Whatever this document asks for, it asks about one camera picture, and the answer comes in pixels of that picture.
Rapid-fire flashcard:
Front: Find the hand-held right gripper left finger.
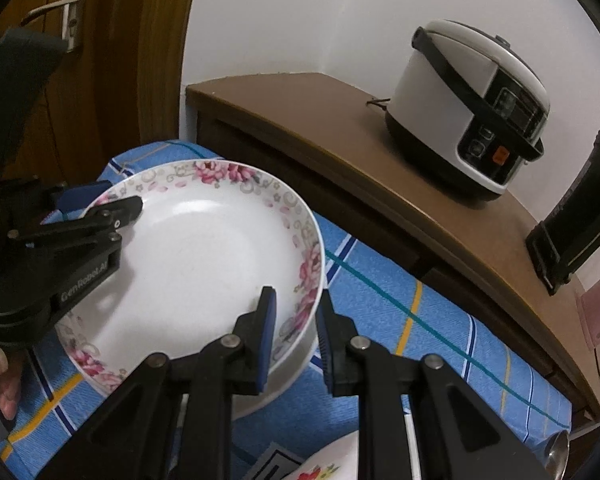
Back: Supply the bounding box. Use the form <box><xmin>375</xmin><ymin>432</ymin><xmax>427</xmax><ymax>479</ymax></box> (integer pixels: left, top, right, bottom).
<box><xmin>37</xmin><ymin>286</ymin><xmax>281</xmax><ymax>480</ymax></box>

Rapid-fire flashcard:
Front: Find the blue plaid cloth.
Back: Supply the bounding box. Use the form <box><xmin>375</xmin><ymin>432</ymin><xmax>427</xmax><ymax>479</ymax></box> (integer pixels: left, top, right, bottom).
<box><xmin>0</xmin><ymin>140</ymin><xmax>573</xmax><ymax>480</ymax></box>

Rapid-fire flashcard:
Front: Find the brown wooden door frame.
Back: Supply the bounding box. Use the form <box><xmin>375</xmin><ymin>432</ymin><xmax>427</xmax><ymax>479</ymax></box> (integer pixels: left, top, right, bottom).
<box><xmin>140</xmin><ymin>0</ymin><xmax>203</xmax><ymax>147</ymax></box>

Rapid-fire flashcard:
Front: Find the black worn thermos flask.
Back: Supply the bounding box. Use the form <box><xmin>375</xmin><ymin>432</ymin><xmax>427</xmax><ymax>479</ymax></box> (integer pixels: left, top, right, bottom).
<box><xmin>525</xmin><ymin>102</ymin><xmax>600</xmax><ymax>296</ymax></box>

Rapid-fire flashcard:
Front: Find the metal spoon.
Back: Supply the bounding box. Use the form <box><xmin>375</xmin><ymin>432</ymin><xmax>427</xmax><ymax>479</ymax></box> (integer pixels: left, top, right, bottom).
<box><xmin>542</xmin><ymin>430</ymin><xmax>572</xmax><ymax>480</ymax></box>

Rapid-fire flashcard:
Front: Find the white cloth label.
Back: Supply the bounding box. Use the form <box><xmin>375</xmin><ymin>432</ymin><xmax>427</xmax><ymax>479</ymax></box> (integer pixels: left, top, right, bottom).
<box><xmin>240</xmin><ymin>442</ymin><xmax>303</xmax><ymax>480</ymax></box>

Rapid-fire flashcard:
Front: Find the brown wooden cabinet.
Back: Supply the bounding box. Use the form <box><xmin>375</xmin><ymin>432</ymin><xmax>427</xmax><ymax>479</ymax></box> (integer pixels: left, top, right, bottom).
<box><xmin>185</xmin><ymin>72</ymin><xmax>600</xmax><ymax>423</ymax></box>

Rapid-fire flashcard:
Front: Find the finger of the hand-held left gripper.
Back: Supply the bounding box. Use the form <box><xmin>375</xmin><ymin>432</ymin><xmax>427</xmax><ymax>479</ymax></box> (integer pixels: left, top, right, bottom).
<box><xmin>10</xmin><ymin>196</ymin><xmax>144</xmax><ymax>256</ymax></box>
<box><xmin>0</xmin><ymin>179</ymin><xmax>115</xmax><ymax>218</ymax></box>

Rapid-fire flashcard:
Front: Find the red floral white bowl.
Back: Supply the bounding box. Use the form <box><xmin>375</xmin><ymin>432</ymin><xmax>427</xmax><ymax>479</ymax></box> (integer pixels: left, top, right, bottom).
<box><xmin>285</xmin><ymin>430</ymin><xmax>361</xmax><ymax>480</ymax></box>

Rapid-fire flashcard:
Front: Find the white black rice cooker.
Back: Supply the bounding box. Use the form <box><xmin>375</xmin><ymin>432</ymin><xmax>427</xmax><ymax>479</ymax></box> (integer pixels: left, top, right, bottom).
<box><xmin>384</xmin><ymin>20</ymin><xmax>551</xmax><ymax>203</ymax></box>

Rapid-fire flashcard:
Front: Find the brown wooden door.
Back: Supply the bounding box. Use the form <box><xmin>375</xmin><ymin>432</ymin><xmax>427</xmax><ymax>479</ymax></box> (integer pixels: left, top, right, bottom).
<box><xmin>0</xmin><ymin>0</ymin><xmax>156</xmax><ymax>186</ymax></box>

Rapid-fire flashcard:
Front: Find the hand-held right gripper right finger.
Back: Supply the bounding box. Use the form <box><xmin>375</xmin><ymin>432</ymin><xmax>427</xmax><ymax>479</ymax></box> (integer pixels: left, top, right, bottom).
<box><xmin>316</xmin><ymin>302</ymin><xmax>553</xmax><ymax>480</ymax></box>

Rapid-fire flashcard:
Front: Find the white deep plate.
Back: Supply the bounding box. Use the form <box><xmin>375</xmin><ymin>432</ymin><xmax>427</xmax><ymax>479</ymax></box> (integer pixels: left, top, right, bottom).
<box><xmin>230</xmin><ymin>330</ymin><xmax>317</xmax><ymax>418</ymax></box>

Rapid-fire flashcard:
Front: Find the metal door handle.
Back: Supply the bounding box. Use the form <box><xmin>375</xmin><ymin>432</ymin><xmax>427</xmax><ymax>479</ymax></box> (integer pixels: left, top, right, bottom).
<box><xmin>21</xmin><ymin>0</ymin><xmax>90</xmax><ymax>53</ymax></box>

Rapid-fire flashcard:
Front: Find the pink floral deep plate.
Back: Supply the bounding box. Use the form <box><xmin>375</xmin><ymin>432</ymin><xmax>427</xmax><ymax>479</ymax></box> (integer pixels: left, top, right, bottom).
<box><xmin>55</xmin><ymin>159</ymin><xmax>326</xmax><ymax>393</ymax></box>

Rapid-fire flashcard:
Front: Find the person's left hand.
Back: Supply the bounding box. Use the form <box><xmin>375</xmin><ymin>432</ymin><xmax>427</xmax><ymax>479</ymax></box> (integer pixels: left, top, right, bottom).
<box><xmin>0</xmin><ymin>342</ymin><xmax>27</xmax><ymax>422</ymax></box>

